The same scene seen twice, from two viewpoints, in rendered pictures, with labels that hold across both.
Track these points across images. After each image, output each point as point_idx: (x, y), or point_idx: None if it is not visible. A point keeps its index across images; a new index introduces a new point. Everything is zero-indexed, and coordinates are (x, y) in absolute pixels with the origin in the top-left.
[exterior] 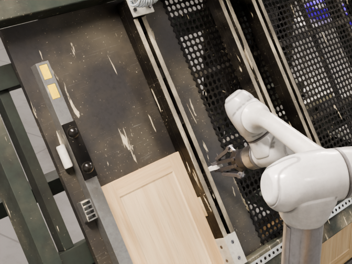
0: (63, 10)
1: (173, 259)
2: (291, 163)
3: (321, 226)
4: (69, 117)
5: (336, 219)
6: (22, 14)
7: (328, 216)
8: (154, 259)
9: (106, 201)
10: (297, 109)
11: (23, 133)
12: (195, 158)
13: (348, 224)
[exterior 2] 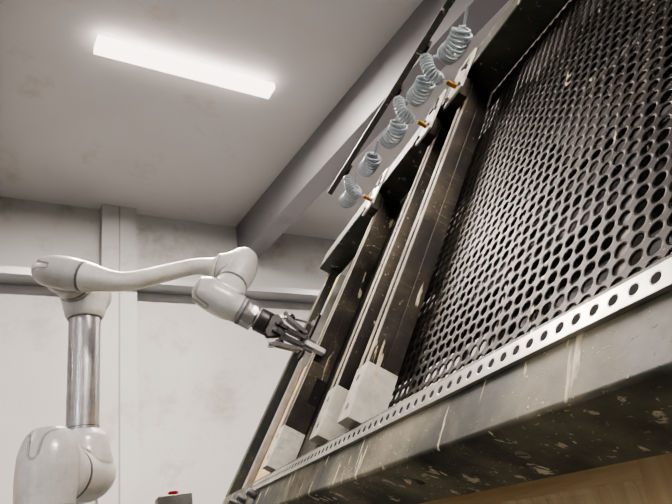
0: (363, 232)
1: None
2: None
3: (68, 321)
4: (322, 312)
5: (333, 461)
6: (336, 245)
7: (63, 310)
8: None
9: (293, 378)
10: (402, 255)
11: None
12: (319, 339)
13: (334, 483)
